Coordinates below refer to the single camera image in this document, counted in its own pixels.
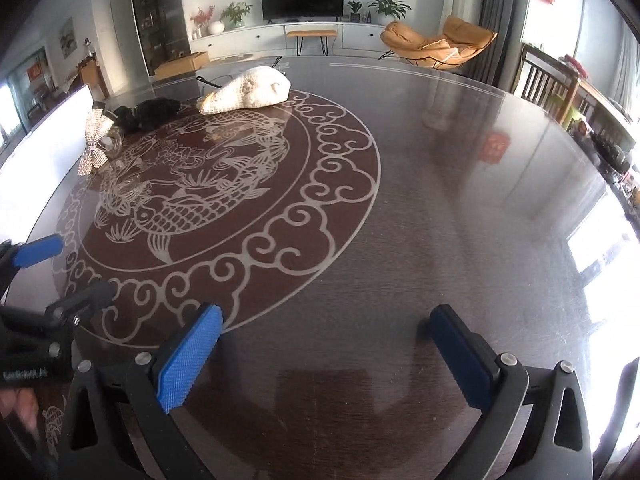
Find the dark display cabinet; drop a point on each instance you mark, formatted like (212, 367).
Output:
(157, 10)

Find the silver glitter bow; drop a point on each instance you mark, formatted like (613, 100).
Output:
(95, 145)

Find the black flat television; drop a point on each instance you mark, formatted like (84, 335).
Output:
(302, 0)

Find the orange lounge chair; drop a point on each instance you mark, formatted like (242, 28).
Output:
(445, 45)

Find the cluttered wooden sideboard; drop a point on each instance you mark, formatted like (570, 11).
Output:
(605, 120)

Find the bushy green potted plant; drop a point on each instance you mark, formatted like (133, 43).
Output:
(236, 14)

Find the white sheer curtain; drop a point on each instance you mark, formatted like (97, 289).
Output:
(627, 70)

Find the red flower arrangement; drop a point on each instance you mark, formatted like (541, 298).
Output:
(201, 17)

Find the wooden bench with metal legs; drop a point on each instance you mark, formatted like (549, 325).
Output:
(311, 34)

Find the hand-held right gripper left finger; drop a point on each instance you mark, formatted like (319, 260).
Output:
(190, 357)

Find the person's left hand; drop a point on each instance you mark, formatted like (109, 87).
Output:
(15, 405)

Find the small green potted plant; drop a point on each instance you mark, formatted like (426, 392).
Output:
(355, 9)

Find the white television cabinet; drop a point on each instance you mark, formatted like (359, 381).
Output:
(250, 40)

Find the framed wall picture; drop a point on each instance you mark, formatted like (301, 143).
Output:
(67, 37)

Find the red window banner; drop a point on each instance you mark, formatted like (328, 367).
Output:
(36, 72)

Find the black fabric pouch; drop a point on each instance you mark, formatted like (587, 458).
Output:
(147, 112)

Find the white round vase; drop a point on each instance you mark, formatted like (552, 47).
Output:
(216, 27)

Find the brown cardboard box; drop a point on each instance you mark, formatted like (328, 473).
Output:
(180, 65)

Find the dark wooden slatted chair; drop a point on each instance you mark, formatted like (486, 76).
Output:
(542, 80)

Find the large green potted plant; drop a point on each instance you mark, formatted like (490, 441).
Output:
(389, 7)

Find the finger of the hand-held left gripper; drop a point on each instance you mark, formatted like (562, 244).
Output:
(82, 297)
(37, 251)

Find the dark patterned glass desktop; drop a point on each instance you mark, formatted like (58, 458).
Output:
(425, 260)

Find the white storage box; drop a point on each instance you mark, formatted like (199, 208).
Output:
(45, 155)

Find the grey curtain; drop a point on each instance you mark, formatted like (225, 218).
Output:
(502, 15)

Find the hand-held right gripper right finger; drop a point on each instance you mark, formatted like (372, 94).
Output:
(462, 360)

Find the beige knitted hat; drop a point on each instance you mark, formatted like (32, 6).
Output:
(250, 87)

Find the white door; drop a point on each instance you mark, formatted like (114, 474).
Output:
(121, 35)

